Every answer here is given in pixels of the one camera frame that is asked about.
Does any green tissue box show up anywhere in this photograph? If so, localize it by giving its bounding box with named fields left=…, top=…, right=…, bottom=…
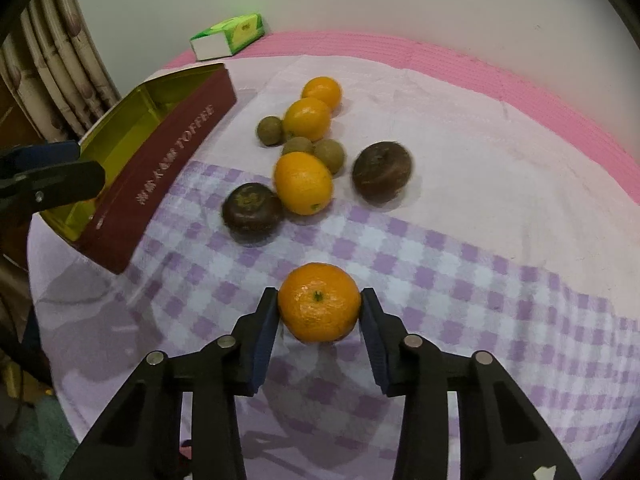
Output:
left=190, top=12, right=266, bottom=62

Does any maroon tin box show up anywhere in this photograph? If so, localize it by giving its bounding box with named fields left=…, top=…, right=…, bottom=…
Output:
left=39, top=62, right=238, bottom=276

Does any beige patterned curtain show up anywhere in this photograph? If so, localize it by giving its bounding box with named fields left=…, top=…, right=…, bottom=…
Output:
left=0, top=0, right=121, bottom=143

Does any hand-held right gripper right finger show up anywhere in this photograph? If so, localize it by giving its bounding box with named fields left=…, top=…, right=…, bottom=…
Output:
left=361, top=288, right=581, bottom=480

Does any small brown round fruit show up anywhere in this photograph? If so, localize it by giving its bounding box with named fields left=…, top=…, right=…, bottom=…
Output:
left=257, top=116, right=285, bottom=147
left=281, top=136, right=315, bottom=157
left=313, top=139, right=346, bottom=176

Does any orange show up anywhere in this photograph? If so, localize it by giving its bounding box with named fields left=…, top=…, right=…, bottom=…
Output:
left=273, top=152, right=334, bottom=216
left=301, top=76, right=344, bottom=111
left=277, top=262, right=362, bottom=345
left=282, top=97, right=333, bottom=142

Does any dark brown mangosteen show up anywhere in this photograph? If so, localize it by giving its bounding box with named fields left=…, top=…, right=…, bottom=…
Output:
left=351, top=141, right=415, bottom=205
left=221, top=182, right=285, bottom=237

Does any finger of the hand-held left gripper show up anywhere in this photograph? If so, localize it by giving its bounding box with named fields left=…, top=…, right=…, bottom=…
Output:
left=0, top=161, right=106, bottom=212
left=0, top=141, right=81, bottom=179

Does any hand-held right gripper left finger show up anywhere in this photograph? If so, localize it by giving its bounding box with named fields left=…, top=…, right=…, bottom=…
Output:
left=60, top=287, right=279, bottom=480

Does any teal floor mat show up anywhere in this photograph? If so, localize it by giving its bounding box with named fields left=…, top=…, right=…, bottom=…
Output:
left=0, top=395, right=81, bottom=480

